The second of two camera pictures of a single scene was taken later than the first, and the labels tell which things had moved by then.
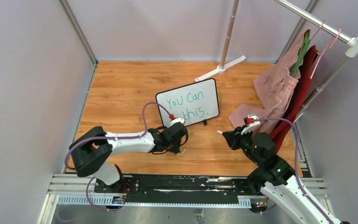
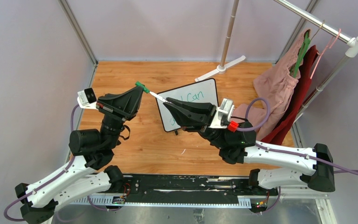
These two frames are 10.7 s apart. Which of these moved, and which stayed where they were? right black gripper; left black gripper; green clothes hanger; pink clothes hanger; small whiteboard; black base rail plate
Moved: right black gripper; left black gripper
Stayed: small whiteboard; pink clothes hanger; green clothes hanger; black base rail plate
